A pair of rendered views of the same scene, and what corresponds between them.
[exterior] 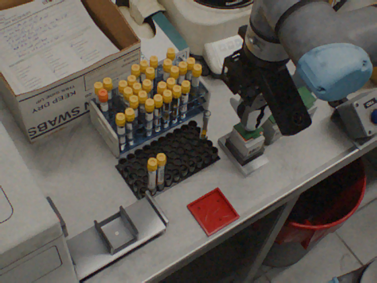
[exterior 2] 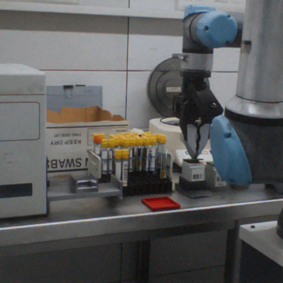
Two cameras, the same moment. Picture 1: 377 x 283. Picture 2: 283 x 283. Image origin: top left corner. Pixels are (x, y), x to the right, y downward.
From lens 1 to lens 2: 0.91 m
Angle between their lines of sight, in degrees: 49
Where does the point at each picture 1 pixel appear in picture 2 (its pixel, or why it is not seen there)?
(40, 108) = (56, 143)
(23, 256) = (19, 94)
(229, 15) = not seen: hidden behind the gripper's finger
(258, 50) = (186, 62)
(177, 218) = (132, 204)
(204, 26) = (174, 133)
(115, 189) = not seen: hidden behind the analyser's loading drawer
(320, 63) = (205, 16)
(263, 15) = (185, 33)
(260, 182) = (202, 200)
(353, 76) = (223, 21)
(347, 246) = not seen: outside the picture
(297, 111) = (213, 102)
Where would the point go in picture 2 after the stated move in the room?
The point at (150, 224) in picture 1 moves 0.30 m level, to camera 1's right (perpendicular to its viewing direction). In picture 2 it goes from (109, 188) to (246, 206)
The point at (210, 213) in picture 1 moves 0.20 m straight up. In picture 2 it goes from (158, 204) to (162, 117)
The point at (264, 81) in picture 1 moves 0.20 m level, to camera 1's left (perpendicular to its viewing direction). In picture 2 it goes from (192, 87) to (112, 82)
